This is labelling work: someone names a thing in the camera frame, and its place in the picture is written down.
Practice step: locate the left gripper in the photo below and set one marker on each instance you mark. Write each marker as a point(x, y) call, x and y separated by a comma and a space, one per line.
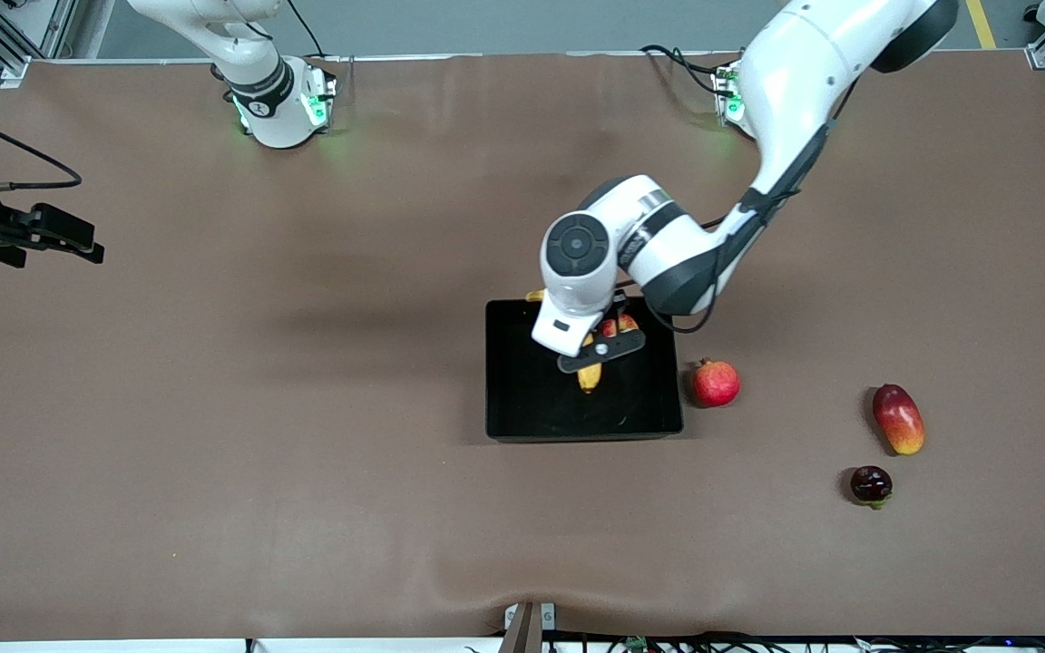
point(620, 299)

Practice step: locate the yellow banana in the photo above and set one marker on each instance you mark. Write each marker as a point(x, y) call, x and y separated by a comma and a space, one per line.
point(590, 379)

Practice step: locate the red yellow apple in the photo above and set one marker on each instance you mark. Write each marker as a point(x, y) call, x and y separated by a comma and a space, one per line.
point(624, 324)

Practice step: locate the black plastic box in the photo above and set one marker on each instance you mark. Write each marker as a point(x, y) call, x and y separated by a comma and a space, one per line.
point(532, 404)

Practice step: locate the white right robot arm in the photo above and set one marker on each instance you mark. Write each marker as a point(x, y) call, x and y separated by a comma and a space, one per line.
point(278, 100)

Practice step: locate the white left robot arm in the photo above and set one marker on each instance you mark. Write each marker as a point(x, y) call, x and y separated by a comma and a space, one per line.
point(786, 82)

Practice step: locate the red pomegranate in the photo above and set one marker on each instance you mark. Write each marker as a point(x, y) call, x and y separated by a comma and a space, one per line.
point(716, 384)

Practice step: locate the brown table cover sheet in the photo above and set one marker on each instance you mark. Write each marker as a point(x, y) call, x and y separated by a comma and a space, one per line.
point(305, 408)

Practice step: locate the metal table edge clamp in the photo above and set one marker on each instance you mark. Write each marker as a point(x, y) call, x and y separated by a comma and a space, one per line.
point(527, 626)

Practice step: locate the dark purple mangosteen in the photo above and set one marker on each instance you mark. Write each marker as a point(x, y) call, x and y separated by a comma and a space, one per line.
point(871, 484)

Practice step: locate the red yellow mango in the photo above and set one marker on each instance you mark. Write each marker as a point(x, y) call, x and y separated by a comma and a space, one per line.
point(899, 419)

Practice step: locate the yellow floor tape strip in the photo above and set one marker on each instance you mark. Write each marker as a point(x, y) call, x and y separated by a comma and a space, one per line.
point(981, 23)

